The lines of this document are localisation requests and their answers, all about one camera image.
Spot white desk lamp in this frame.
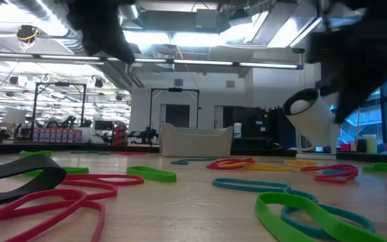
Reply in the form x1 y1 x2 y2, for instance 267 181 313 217
282 87 341 161

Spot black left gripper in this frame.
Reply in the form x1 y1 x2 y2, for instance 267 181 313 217
65 0 137 65

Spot small black object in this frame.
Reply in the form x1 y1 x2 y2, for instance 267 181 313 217
355 138 368 153

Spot black aluminium table frame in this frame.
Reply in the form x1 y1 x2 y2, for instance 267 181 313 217
0 143 337 159

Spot grey metal utility box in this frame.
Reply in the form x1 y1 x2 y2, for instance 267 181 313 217
195 8 220 30

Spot yellow rubber band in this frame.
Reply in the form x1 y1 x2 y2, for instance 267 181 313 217
217 162 292 173
283 159 318 169

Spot small black block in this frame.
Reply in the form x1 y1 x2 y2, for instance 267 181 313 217
0 154 68 207

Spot black desk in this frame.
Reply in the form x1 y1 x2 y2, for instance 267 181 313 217
335 150 387 166

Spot white plastic bin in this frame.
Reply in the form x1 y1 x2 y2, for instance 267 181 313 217
159 122 234 158

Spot red stacked containers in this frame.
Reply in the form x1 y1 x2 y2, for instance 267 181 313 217
113 123 129 147

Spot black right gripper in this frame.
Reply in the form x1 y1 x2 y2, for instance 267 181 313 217
307 0 387 124

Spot small black monitor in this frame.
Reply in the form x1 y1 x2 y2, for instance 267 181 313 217
93 120 114 132

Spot silver round air duct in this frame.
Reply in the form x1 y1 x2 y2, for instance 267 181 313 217
118 3 141 21

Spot black camera with yellow cable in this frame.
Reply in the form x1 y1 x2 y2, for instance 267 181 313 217
15 24 40 44

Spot pink cardboard boxes stack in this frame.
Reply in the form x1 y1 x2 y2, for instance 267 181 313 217
31 128 83 143

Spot pale green cup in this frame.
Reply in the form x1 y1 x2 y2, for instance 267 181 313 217
362 134 378 155

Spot black station frame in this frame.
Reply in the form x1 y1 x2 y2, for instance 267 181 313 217
30 81 87 137
148 87 201 130

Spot black cabinet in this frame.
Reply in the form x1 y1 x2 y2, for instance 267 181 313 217
222 105 284 149

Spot long black light fixture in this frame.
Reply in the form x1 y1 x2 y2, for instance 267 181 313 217
0 52 304 71

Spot green rubber band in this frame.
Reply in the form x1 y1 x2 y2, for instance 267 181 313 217
254 192 387 242
126 165 177 184
19 150 54 157
24 166 90 178
362 162 387 175

